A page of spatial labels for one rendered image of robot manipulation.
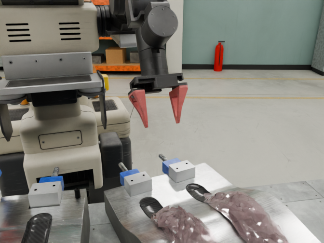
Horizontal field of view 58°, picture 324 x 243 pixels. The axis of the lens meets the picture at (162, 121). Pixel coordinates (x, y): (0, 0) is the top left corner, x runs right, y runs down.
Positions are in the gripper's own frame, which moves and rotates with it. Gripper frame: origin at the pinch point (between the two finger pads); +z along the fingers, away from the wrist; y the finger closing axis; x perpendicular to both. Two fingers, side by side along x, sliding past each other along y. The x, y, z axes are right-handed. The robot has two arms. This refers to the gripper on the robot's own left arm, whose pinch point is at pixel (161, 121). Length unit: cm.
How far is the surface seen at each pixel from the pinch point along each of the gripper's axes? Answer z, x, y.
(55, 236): 16.1, -7.8, -22.5
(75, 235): 16.4, -8.3, -19.5
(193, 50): -151, 447, 225
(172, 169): 10.8, 4.7, 2.2
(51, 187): 9.2, -0.8, -22.6
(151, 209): 16.9, -1.0, -5.2
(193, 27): -191, 428, 223
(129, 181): 11.2, 3.0, -7.9
